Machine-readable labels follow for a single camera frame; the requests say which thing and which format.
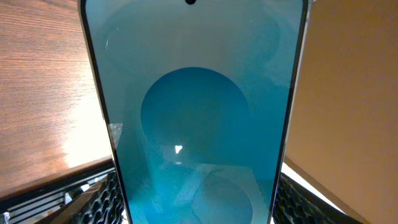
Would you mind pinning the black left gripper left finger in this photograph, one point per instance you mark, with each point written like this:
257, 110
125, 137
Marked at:
102, 203

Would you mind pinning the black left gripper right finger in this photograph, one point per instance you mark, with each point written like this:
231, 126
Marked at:
294, 204

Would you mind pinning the blue screen Galaxy smartphone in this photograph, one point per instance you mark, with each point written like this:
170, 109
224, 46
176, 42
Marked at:
197, 98

